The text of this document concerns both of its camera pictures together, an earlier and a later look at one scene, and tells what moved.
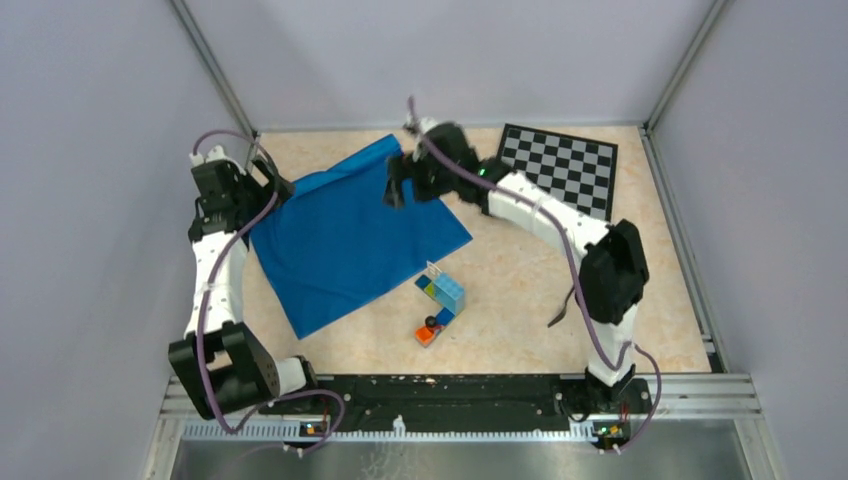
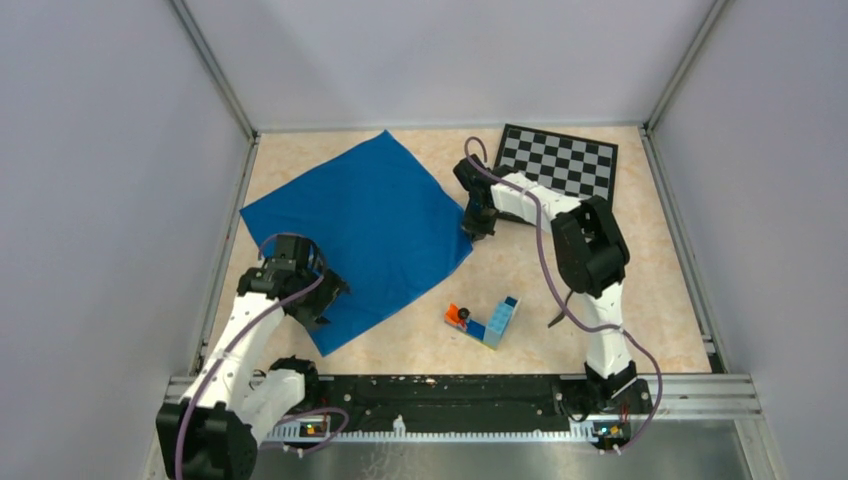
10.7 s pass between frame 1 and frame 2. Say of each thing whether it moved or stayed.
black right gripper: moved
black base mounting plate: stayed
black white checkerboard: stayed
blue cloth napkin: moved
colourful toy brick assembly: moved
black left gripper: moved
